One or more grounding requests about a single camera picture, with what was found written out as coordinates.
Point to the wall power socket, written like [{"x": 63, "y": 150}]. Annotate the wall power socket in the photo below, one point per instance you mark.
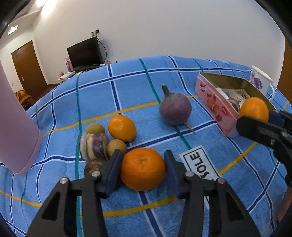
[{"x": 94, "y": 33}]

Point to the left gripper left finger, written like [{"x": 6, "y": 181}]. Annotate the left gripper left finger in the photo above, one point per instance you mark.
[{"x": 74, "y": 203}]

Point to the green-brown longan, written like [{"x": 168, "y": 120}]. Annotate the green-brown longan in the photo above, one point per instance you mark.
[
  {"x": 116, "y": 144},
  {"x": 94, "y": 128}
]

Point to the pink box beside TV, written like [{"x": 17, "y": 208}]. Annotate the pink box beside TV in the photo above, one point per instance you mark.
[{"x": 69, "y": 64}]

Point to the lilac tall kettle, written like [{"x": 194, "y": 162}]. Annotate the lilac tall kettle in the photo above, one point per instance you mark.
[{"x": 21, "y": 139}]

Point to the person's right hand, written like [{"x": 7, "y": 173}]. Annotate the person's right hand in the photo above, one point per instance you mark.
[{"x": 284, "y": 205}]

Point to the small orange mandarin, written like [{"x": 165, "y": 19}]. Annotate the small orange mandarin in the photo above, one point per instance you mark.
[{"x": 122, "y": 128}]

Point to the white TV stand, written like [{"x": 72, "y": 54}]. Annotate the white TV stand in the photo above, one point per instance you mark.
[{"x": 68, "y": 75}]

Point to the paper leaflet in tin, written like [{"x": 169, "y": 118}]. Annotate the paper leaflet in tin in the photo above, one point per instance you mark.
[{"x": 236, "y": 97}]

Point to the brown wooden door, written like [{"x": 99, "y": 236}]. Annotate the brown wooden door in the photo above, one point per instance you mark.
[{"x": 28, "y": 70}]

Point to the black television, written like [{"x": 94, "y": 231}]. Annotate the black television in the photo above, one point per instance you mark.
[{"x": 85, "y": 54}]

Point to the large orange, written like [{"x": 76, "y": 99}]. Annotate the large orange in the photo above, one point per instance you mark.
[{"x": 142, "y": 169}]

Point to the pink tin box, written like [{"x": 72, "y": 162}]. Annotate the pink tin box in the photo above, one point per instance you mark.
[{"x": 222, "y": 111}]

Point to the white floral mug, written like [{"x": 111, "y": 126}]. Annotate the white floral mug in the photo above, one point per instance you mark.
[{"x": 262, "y": 82}]

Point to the orange leather sofa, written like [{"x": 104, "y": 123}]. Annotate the orange leather sofa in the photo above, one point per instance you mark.
[{"x": 25, "y": 99}]

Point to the purple round turnip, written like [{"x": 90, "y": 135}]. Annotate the purple round turnip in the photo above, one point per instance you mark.
[{"x": 175, "y": 108}]

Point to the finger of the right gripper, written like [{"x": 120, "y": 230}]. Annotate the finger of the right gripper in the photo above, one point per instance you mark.
[
  {"x": 262, "y": 132},
  {"x": 280, "y": 118}
]

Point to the blue plaid tablecloth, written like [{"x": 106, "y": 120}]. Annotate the blue plaid tablecloth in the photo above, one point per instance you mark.
[{"x": 134, "y": 88}]

